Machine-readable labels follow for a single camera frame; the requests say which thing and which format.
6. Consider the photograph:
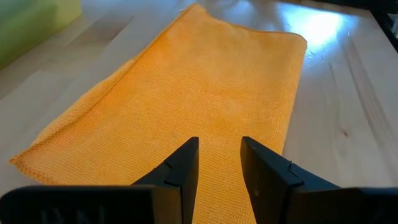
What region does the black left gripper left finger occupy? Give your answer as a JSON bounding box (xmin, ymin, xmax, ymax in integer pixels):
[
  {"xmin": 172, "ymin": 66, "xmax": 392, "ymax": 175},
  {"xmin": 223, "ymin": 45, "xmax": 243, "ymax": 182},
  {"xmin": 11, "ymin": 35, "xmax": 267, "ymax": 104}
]
[{"xmin": 0, "ymin": 136, "xmax": 200, "ymax": 224}]

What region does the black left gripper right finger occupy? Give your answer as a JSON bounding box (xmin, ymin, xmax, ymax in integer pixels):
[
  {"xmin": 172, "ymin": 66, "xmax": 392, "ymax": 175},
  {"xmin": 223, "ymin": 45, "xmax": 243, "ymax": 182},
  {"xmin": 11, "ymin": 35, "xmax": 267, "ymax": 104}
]
[{"xmin": 241, "ymin": 136, "xmax": 398, "ymax": 224}]

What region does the orange microfiber towel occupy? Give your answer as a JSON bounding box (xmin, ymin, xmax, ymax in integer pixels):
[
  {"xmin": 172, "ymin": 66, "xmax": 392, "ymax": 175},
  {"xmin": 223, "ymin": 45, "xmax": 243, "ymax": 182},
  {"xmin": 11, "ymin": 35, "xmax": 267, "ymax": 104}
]
[{"xmin": 8, "ymin": 2, "xmax": 308, "ymax": 224}]

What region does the yellow translucent plastic bin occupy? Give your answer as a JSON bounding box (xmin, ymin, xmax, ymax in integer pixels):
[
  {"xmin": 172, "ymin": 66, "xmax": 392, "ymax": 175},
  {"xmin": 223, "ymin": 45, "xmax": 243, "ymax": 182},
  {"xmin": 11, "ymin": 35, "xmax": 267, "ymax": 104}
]
[{"xmin": 0, "ymin": 0, "xmax": 82, "ymax": 71}]

